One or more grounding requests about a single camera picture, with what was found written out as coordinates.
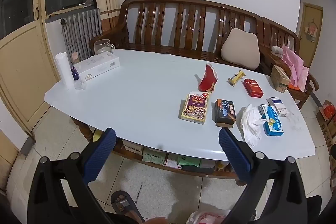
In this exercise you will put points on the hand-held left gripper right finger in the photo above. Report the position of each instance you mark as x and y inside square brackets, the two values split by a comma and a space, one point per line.
[235, 155]

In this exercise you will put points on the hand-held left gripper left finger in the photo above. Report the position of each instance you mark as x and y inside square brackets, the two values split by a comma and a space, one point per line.
[101, 155]

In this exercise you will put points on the crushed red paper cup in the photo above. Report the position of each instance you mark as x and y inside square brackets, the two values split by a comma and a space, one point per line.
[207, 79]

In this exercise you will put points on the person's left hand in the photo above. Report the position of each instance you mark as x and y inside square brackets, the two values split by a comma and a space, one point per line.
[158, 221]

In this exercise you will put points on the tan lettered box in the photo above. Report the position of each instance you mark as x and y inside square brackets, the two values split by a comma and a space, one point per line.
[132, 148]

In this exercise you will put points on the crumpled white tissue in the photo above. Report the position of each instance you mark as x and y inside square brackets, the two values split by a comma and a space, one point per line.
[250, 124]

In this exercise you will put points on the black cardboard box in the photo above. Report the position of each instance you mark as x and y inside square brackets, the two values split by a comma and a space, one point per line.
[224, 112]

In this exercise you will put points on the dark green packet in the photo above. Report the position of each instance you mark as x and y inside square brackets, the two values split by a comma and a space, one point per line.
[189, 161]

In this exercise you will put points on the blue medicine box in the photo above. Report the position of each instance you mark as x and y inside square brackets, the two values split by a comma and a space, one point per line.
[271, 121]

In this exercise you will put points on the green wipes pack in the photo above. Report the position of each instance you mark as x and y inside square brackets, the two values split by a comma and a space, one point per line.
[155, 156]

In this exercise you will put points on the foot in black sandal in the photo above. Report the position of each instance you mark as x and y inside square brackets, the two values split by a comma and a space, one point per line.
[126, 207]

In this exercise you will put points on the yellow and purple box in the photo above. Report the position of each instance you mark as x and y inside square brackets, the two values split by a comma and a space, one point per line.
[195, 108]

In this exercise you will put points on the pink and white box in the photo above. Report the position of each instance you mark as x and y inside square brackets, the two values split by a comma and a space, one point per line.
[172, 161]

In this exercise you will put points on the white and blue cigarette pack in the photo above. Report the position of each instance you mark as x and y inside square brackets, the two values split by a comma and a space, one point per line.
[278, 106]

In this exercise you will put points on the white and red plastic bag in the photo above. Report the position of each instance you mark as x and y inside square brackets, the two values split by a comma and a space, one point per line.
[207, 217]

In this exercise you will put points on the red cigarette pack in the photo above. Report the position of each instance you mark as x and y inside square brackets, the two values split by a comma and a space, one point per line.
[253, 88]

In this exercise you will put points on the yellow snack wrapper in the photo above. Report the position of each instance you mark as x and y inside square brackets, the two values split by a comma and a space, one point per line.
[236, 78]

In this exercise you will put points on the small purple bottle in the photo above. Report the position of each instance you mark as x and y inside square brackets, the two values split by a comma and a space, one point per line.
[74, 74]

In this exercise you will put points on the brown drink carton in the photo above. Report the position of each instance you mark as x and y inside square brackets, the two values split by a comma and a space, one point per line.
[279, 79]

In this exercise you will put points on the long white box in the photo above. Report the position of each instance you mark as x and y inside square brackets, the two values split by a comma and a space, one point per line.
[97, 66]

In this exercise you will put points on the white cylindrical roll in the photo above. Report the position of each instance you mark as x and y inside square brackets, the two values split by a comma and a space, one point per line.
[64, 71]

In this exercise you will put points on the cardboard box with red bag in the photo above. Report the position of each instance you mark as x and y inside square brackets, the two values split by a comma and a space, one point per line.
[326, 113]

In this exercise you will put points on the small pink cup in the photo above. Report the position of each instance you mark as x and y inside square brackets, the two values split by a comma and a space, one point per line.
[75, 57]

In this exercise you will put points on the pink plastic bag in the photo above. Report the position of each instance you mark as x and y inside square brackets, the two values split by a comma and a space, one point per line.
[296, 69]

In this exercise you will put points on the beige cushion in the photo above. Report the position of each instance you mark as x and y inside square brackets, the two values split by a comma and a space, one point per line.
[240, 49]

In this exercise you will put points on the clear glass mug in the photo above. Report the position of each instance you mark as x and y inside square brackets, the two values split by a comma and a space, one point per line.
[101, 47]

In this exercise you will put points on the white cloth bundle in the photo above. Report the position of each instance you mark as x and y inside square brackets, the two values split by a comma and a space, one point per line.
[277, 51]

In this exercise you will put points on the brown wooden sofa bench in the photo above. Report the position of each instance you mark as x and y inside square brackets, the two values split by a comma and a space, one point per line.
[170, 52]

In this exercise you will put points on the brown wooden armchair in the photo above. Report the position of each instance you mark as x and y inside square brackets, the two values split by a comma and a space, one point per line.
[265, 37]

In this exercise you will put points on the cream wooden door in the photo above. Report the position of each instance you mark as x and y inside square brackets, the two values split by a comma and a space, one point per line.
[21, 61]

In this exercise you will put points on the grey cast iron radiator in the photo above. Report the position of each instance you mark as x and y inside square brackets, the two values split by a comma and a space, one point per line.
[78, 32]

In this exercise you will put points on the hanging door ornament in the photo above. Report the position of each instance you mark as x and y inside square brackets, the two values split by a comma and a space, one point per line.
[311, 31]

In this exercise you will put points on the yellow room door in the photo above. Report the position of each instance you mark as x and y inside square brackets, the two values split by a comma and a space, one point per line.
[312, 14]

